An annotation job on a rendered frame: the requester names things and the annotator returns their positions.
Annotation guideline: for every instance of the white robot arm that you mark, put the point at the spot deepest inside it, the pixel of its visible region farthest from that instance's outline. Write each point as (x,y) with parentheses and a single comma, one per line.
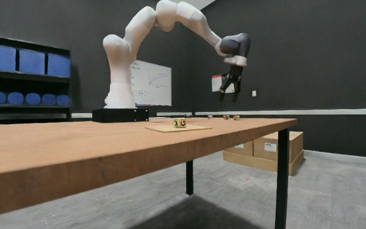
(122,53)

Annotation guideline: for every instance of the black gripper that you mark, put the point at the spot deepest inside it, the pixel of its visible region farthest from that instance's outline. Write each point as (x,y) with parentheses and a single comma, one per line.
(232,78)

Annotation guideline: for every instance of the beige flat mat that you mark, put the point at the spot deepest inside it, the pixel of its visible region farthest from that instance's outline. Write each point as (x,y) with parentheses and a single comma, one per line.
(170,128)

